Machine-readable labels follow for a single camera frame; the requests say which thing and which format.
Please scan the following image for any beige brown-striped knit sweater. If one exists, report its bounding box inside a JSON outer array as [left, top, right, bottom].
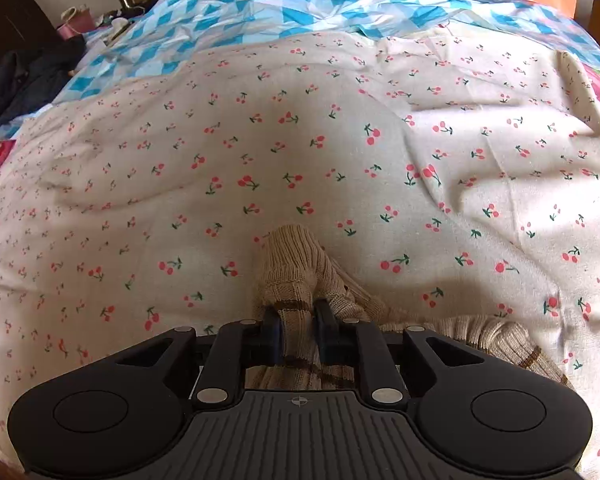
[[246, 224, 571, 390]]

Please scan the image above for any dark brown headboard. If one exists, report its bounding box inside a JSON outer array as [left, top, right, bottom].
[[0, 0, 62, 59]]

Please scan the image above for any white cherry-print blanket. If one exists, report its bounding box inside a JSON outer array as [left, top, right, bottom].
[[0, 24, 600, 479]]

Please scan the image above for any blue white geometric quilt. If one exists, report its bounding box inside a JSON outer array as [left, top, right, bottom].
[[0, 0, 600, 142]]

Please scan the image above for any dark navy garment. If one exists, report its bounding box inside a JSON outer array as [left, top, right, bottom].
[[0, 35, 86, 127]]

